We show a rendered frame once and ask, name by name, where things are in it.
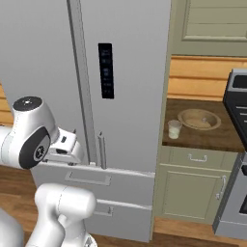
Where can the olive fridge side panel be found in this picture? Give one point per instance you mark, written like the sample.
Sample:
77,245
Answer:
160,154

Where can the grey fridge door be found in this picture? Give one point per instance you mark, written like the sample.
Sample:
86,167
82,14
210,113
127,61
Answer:
35,48
138,80

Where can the large grey fridge drawer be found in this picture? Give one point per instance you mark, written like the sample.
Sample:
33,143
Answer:
128,186

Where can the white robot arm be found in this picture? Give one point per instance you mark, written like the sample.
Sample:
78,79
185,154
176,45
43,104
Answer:
32,141

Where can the grey fridge right door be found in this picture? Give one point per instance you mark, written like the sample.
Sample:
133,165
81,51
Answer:
138,80

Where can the grey and black stove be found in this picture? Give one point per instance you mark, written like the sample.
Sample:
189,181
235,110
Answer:
236,106

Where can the olive lower cupboard door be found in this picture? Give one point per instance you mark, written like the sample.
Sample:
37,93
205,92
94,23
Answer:
189,193

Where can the olive upper cupboard door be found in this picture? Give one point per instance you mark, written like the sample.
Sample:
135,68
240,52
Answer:
212,25

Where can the ice cube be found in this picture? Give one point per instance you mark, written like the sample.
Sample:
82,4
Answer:
204,121

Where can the olive cupboard door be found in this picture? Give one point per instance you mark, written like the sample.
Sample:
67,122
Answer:
189,193
212,25

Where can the olive counter drawer front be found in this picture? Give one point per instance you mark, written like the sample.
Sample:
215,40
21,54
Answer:
218,156

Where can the tan ice bowl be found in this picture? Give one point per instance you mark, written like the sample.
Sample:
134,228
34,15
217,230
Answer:
193,119

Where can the grey fridge left door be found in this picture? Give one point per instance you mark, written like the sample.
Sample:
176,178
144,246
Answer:
35,48

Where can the small grey fridge drawer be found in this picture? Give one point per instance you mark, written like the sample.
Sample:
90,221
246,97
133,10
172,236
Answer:
128,222

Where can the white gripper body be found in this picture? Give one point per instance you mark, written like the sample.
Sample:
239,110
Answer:
69,156

